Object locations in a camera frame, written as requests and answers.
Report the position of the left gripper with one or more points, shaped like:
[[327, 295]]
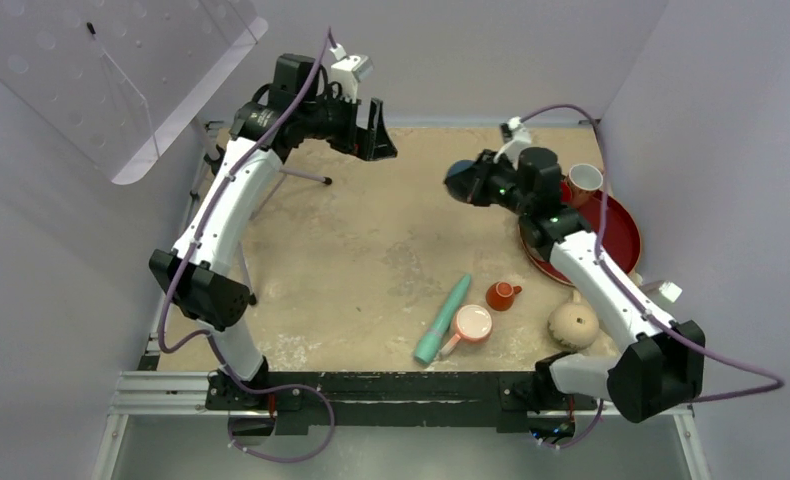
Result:
[[372, 143]]

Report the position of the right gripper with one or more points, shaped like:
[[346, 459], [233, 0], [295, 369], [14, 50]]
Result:
[[485, 169]]

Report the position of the blue mug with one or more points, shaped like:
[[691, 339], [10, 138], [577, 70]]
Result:
[[459, 180]]

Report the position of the pink brown mug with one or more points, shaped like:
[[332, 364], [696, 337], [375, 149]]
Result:
[[583, 181]]

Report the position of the small orange cup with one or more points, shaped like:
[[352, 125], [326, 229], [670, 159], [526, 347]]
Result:
[[501, 295]]

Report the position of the pink white mug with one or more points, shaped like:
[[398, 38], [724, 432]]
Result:
[[472, 324]]

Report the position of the teal pen tube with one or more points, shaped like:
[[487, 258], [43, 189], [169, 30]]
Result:
[[431, 342]]

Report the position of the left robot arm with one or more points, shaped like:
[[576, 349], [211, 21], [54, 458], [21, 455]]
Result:
[[303, 101]]

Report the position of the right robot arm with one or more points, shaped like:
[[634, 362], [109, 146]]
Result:
[[660, 365]]

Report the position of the red round tray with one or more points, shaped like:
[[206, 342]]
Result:
[[622, 239]]

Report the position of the cream teapot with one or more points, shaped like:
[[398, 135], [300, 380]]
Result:
[[574, 324]]

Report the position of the tripod stand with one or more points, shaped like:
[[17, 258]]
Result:
[[232, 202]]

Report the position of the clear acrylic panel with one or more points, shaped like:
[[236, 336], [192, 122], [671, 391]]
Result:
[[122, 80]]

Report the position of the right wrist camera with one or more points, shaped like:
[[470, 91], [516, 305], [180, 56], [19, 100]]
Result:
[[516, 138]]

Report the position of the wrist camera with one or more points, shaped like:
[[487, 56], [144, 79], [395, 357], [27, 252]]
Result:
[[348, 71], [516, 138]]

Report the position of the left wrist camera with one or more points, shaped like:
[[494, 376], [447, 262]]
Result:
[[348, 71]]

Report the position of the white box on wall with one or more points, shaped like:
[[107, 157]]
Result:
[[662, 292]]

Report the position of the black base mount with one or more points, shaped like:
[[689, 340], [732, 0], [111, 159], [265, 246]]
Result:
[[505, 401]]

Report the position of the aluminium frame rail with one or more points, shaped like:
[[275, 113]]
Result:
[[348, 276]]

